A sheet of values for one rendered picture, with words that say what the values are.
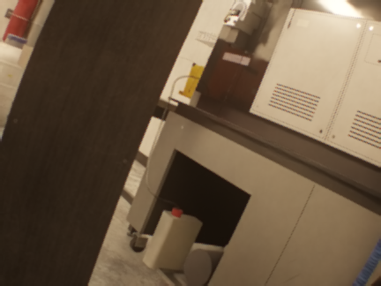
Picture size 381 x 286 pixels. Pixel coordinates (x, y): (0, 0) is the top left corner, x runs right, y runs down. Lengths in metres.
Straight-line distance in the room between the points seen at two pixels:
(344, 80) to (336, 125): 0.16
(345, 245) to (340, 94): 0.51
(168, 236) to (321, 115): 0.88
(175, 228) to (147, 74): 1.07
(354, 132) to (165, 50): 0.68
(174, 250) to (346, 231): 0.98
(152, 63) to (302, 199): 0.65
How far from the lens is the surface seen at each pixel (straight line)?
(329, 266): 1.26
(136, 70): 0.97
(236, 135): 1.64
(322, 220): 1.29
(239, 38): 1.84
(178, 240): 1.98
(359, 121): 1.38
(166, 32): 0.99
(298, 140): 1.54
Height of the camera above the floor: 0.76
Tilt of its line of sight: 5 degrees down
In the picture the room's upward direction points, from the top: 23 degrees clockwise
